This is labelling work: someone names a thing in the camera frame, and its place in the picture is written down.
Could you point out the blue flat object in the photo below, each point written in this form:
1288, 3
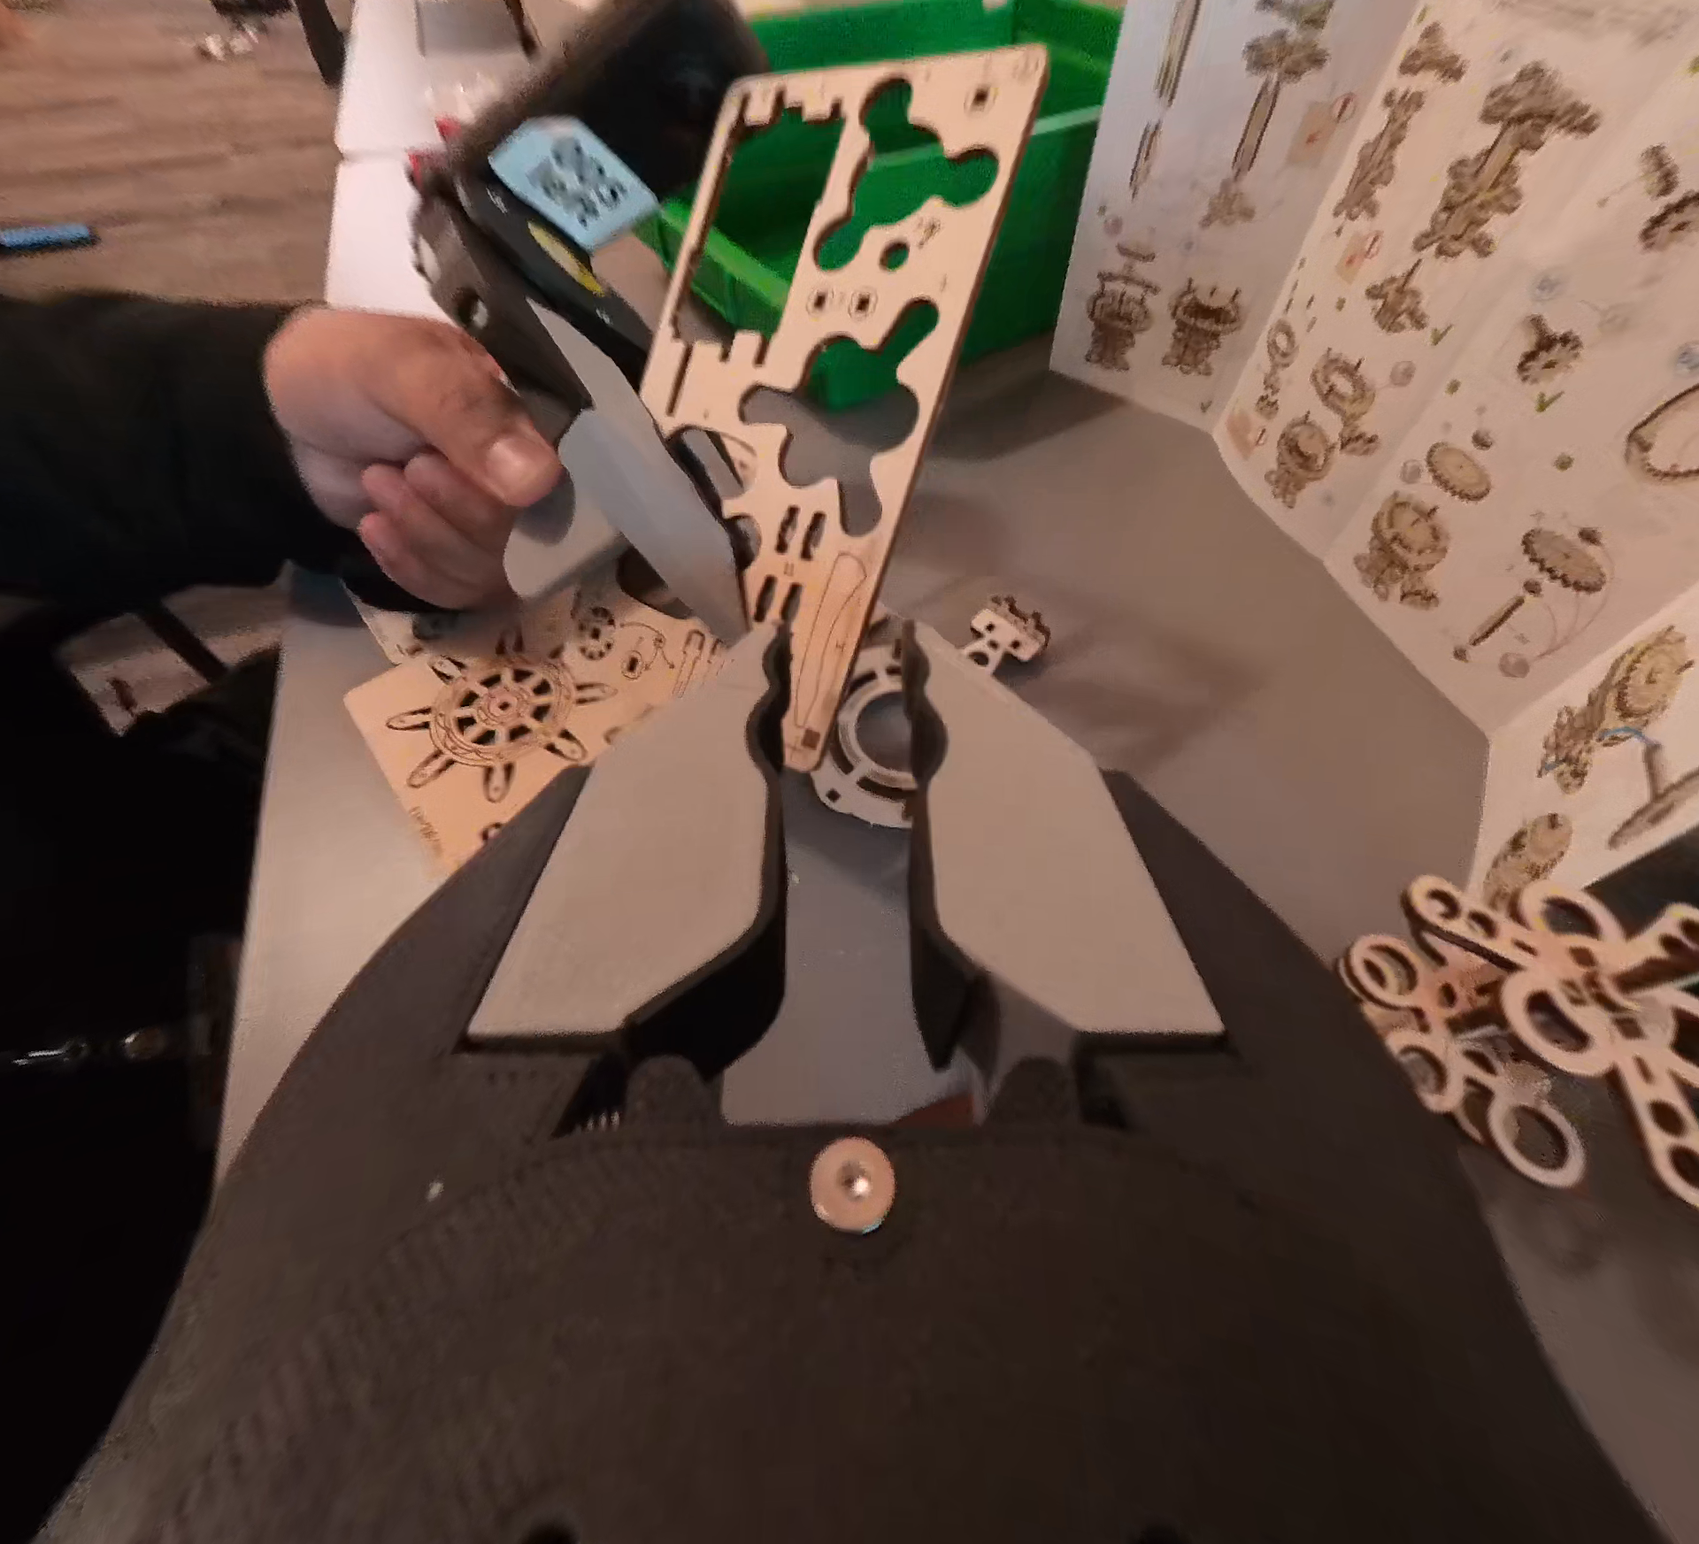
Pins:
45, 236

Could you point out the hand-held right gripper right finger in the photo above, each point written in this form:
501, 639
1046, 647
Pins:
1061, 893

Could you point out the person's left forearm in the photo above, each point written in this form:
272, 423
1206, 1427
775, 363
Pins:
132, 443

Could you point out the wooden sheet with blob cutouts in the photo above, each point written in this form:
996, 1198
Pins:
830, 642

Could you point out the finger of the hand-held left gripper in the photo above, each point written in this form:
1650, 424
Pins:
649, 510

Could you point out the round wooden frame part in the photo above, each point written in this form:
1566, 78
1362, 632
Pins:
849, 798

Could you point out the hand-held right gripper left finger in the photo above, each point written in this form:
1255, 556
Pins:
637, 880

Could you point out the folded instruction booklet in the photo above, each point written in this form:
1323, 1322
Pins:
1325, 309

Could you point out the green plastic bin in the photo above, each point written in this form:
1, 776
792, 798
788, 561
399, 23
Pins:
1008, 285

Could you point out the wooden sheet with ship wheel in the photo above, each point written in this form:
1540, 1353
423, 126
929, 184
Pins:
438, 776

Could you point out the person's left hand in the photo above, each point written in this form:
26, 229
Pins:
399, 431

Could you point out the wooden looped model assembly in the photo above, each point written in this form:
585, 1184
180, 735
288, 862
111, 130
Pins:
1514, 998

